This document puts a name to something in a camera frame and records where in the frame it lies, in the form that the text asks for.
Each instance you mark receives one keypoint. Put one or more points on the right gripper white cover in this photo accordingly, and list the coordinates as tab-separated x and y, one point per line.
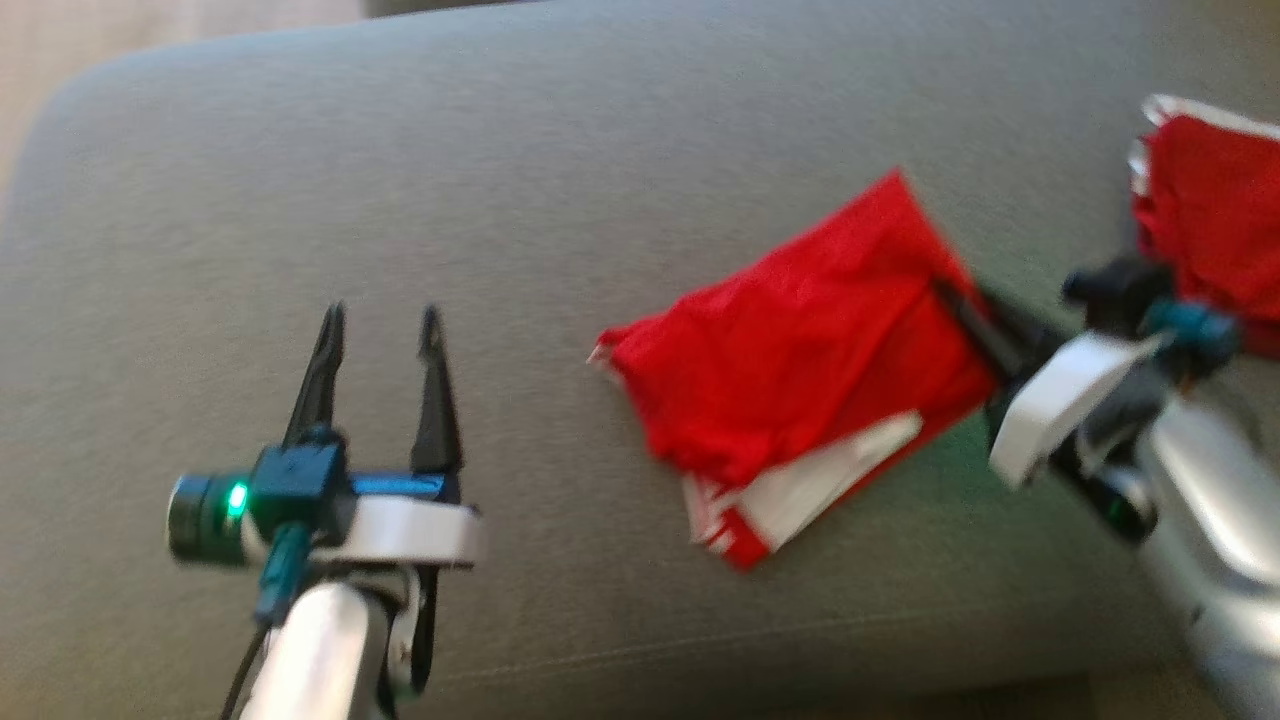
1060	400

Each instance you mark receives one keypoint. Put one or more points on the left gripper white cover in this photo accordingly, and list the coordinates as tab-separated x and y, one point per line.
410	530

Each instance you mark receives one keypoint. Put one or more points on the red shorts white trim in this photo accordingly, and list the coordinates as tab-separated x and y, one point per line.
800	350
1220	210

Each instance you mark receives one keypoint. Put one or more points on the grey fabric sofa seat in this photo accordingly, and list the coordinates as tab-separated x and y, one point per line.
500	200

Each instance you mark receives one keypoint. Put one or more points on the grey sofa back cushion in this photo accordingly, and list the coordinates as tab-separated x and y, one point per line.
450	5

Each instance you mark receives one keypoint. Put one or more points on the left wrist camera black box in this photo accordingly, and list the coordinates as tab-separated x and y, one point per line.
300	485

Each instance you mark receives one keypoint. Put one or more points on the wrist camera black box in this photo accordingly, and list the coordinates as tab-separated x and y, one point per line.
300	485
1120	295

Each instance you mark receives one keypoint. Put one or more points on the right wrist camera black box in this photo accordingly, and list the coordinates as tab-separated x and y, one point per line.
1120	295

